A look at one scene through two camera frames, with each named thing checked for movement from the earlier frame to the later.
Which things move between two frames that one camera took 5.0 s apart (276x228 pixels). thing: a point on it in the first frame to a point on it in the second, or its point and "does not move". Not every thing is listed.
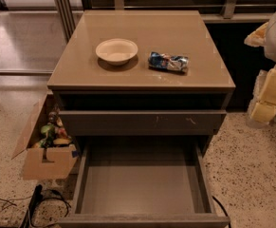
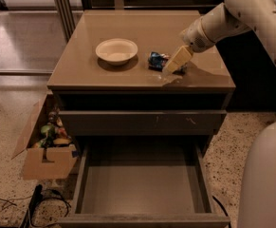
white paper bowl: [117, 51] does not move
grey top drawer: [142, 123] does not move
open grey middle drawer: [141, 181] does not move
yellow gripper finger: [270, 93] to [196, 37]
